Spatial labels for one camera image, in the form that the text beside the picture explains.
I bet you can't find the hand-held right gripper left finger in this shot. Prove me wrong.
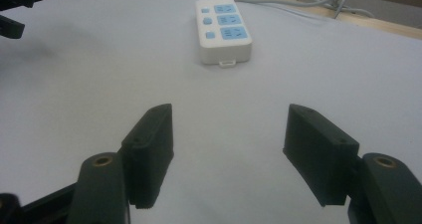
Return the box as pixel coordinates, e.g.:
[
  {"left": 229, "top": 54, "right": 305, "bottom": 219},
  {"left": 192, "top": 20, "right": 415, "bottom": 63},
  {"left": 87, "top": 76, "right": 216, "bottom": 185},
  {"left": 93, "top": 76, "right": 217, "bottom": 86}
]
[{"left": 118, "top": 103, "right": 175, "bottom": 209}]

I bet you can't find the white and blue power strip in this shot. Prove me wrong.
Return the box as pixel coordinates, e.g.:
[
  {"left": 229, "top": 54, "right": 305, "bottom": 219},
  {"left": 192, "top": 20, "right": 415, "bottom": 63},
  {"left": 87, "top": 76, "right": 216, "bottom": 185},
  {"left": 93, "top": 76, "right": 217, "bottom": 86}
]
[{"left": 194, "top": 0, "right": 253, "bottom": 69}]

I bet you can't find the white power cable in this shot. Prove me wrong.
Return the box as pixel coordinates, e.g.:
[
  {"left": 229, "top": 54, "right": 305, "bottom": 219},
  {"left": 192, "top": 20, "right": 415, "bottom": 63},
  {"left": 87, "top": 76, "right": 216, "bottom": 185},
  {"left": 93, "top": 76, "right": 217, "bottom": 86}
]
[{"left": 221, "top": 0, "right": 376, "bottom": 23}]

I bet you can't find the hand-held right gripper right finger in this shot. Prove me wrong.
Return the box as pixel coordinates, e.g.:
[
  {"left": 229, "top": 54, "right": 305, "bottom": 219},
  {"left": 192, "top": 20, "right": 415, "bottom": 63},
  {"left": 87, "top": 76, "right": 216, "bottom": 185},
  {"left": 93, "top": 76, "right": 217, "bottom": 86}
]
[{"left": 282, "top": 104, "right": 360, "bottom": 208}]

